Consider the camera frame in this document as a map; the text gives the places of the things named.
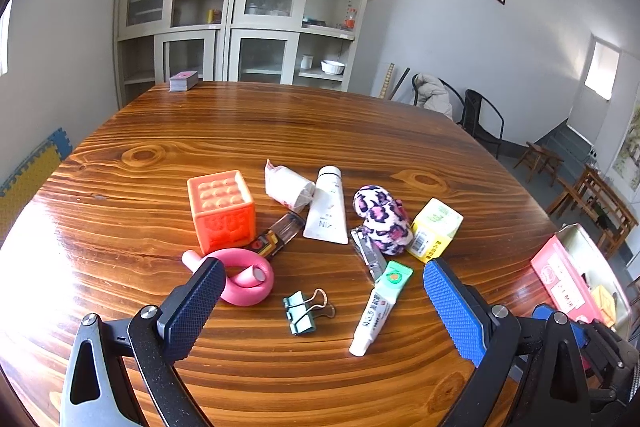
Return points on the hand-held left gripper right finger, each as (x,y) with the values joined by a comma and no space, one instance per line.
(452,312)

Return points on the green binder clip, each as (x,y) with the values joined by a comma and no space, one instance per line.
(300,314)

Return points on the black metal chair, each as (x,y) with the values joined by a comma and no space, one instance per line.
(475,112)

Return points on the beige puffer jacket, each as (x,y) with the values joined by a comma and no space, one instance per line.
(435,97)

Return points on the wooden side bench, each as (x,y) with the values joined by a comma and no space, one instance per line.
(565,194)

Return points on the bright window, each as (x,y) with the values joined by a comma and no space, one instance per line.
(4,42)

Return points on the deck of cards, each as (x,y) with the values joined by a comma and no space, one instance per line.
(185,82)

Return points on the pink cardboard box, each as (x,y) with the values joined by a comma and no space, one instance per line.
(560,277)

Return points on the small wooden stool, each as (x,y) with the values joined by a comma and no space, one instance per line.
(550,158)
(527,152)

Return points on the wall scroll painting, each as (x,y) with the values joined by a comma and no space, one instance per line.
(630,147)

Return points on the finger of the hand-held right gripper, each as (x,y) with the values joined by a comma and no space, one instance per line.
(580,336)

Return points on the metal nail clipper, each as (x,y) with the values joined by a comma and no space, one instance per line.
(369,254)

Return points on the wooden side table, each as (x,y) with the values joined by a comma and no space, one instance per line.
(600,192)

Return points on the orange bottle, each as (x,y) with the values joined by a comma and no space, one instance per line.
(350,23)

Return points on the pink foam twist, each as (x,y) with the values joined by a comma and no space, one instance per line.
(235,257)

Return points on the orange grid cube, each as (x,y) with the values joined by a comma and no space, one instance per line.
(222,217)

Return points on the beaded wooden stick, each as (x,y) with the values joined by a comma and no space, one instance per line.
(386,80)

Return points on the white squeeze tube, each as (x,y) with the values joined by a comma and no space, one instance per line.
(325,212)

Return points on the plastic bag with white roll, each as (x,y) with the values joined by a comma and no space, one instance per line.
(290,187)

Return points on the dark translucent lighter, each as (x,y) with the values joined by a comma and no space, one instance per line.
(270,242)

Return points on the white cup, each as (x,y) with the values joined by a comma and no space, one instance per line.
(306,61)

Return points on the yellow-green carton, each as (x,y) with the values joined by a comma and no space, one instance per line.
(432,232)

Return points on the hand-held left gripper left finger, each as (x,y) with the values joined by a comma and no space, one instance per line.
(195,312)

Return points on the leopard print plush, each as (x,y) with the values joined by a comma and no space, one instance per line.
(382,222)

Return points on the grey stairs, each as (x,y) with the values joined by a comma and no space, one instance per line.
(565,139)

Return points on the yellow foam mat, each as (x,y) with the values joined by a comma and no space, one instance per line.
(30,177)

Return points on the black chair with jacket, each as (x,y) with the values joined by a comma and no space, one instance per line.
(414,87)

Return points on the blue foam mat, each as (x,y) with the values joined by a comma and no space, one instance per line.
(60,142)

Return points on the black stick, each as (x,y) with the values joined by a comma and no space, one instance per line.
(400,83)

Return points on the green-white toothpaste tube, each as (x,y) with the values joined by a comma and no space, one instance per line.
(380,307)

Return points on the white bowl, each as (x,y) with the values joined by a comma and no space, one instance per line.
(332,68)

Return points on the small yellow can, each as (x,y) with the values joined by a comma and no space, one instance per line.
(211,17)

